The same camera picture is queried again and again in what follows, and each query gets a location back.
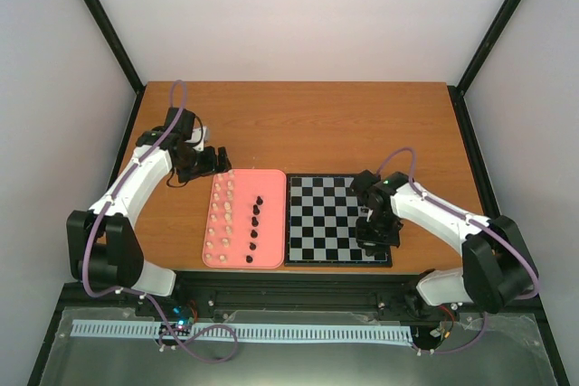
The white king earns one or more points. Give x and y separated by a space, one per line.
228 218

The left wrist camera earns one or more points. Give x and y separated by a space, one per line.
199 137

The pink plastic tray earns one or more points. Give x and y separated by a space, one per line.
270 184

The black aluminium frame rail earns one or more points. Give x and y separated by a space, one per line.
224 292

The light blue cable duct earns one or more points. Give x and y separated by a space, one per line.
248 333

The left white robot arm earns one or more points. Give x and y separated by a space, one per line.
104 252

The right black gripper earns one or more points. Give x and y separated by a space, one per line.
364 240

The controller board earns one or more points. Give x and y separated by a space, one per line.
443 330
186 314

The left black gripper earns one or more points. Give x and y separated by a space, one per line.
211 168

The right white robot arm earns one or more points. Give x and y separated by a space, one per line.
496 267

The right controller board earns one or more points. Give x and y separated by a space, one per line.
443 330

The left controller board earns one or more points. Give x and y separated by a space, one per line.
186 314

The black white chessboard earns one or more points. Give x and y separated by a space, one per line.
321 216

